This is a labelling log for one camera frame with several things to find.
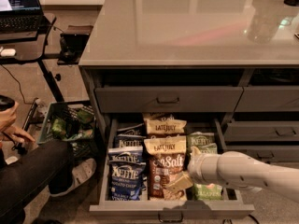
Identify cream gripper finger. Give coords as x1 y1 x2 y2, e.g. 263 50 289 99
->
165 171 193 193

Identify brown late july bag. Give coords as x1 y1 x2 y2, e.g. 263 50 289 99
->
146 119 187 134
144 136 187 201

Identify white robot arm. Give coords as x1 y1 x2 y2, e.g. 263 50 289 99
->
165 147 299 203

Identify green kettle bag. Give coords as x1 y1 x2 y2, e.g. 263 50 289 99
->
187 132 215 147
192 184 222 201
188 143 218 154

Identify rear green Kettle bag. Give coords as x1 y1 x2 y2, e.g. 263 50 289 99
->
187 132 215 147

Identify front green Kettle bag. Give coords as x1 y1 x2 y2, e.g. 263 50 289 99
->
192 184 222 201

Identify open grey middle drawer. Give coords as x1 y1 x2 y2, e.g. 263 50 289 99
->
90 116 254 224

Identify blue kettle bag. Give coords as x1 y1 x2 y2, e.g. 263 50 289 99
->
114 135 145 147
117 124 145 136
110 161 146 201
108 147 143 163

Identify front blue Kettle bag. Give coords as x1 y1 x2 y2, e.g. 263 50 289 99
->
110 161 146 201

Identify rear brown chip bag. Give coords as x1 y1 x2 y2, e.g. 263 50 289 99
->
143 113 174 121

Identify rear blue Kettle bag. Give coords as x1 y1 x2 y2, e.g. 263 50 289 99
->
117 124 145 136

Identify grey cabinet with counter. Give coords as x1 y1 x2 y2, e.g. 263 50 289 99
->
78 0 299 123

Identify person's hand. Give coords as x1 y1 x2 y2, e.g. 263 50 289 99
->
0 103 35 143

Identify grey sneaker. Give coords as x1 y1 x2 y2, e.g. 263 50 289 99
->
50 158 97 197

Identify green plastic crate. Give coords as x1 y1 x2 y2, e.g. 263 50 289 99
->
37 101 95 145

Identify person's leg black trousers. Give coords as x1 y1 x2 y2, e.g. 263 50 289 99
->
0 140 74 224

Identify black device on desk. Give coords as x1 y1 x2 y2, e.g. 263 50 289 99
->
59 25 93 63

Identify black side desk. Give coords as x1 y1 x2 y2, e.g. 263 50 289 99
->
0 13 64 102

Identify white earbuds case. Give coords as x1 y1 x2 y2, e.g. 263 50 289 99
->
0 49 16 57

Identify open laptop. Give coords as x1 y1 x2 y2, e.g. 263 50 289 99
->
0 0 43 34

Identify black cable on floor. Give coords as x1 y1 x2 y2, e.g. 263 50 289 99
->
0 63 32 105

